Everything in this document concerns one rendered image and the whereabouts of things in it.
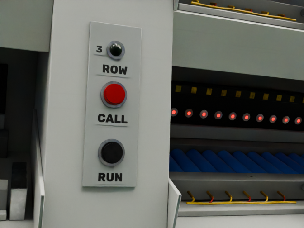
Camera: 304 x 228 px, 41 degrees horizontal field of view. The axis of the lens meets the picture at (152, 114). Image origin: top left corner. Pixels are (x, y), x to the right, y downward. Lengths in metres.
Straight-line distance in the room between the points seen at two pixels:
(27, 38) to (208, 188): 0.22
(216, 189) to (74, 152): 0.17
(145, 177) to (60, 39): 0.12
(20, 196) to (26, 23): 0.13
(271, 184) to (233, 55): 0.15
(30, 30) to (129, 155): 0.12
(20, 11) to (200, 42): 0.15
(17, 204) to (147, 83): 0.14
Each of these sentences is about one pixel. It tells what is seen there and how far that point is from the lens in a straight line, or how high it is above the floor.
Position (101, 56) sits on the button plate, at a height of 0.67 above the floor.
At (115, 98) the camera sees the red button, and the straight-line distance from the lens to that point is 0.30.
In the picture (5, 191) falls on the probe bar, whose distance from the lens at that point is 0.34.
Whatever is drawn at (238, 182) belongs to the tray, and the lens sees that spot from 0.42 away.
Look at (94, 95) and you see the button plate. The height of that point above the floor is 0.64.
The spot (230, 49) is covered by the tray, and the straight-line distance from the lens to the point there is 0.36.
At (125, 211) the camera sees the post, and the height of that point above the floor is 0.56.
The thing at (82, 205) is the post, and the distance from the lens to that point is 0.30.
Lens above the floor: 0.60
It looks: 6 degrees up
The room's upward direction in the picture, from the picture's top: 2 degrees clockwise
